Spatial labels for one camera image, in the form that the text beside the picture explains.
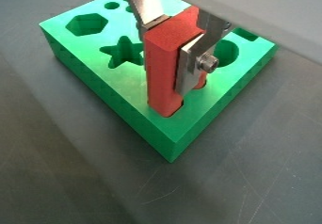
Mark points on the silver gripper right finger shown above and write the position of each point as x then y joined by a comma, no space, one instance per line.
195,57

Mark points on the red square-circle peg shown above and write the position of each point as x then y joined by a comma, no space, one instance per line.
161,44

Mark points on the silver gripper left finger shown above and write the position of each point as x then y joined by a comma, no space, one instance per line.
148,14

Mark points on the green shape-sorting board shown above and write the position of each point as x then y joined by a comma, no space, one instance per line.
95,41

